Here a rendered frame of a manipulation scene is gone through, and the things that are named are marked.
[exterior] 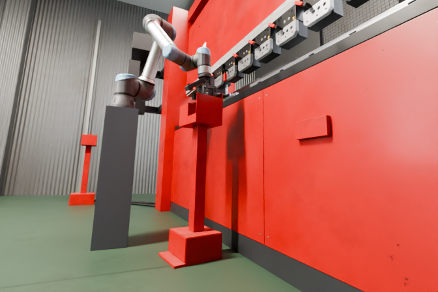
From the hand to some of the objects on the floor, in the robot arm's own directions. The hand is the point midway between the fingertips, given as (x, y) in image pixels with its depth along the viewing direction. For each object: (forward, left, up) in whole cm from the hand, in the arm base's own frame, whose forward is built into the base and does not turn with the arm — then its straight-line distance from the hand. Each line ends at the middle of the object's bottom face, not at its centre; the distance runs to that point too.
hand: (203, 111), depth 128 cm
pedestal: (-74, +211, -73) cm, 235 cm away
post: (+115, -40, -73) cm, 142 cm away
